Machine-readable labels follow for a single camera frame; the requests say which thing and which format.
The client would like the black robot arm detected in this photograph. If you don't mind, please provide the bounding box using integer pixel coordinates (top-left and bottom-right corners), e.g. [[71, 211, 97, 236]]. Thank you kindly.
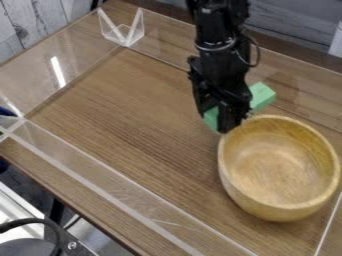
[[185, 0, 260, 133]]

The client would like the light wooden bowl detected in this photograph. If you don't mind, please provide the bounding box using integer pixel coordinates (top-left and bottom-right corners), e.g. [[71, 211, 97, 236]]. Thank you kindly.
[[218, 115, 340, 222]]

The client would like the clear acrylic tray wall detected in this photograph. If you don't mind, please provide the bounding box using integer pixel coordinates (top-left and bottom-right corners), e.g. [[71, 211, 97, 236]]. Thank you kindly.
[[0, 3, 342, 256]]

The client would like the green rectangular block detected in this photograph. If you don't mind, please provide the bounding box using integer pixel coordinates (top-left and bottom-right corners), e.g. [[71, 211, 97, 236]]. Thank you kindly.
[[203, 82, 276, 134]]

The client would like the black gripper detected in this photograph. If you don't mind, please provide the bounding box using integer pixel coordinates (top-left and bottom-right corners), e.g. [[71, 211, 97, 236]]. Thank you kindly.
[[187, 44, 252, 133]]

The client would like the black cable loop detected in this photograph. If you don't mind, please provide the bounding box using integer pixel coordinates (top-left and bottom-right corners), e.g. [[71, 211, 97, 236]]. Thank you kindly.
[[0, 217, 64, 256]]

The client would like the black table leg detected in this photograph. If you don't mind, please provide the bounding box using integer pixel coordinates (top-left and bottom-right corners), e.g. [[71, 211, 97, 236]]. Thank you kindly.
[[49, 199, 65, 225]]

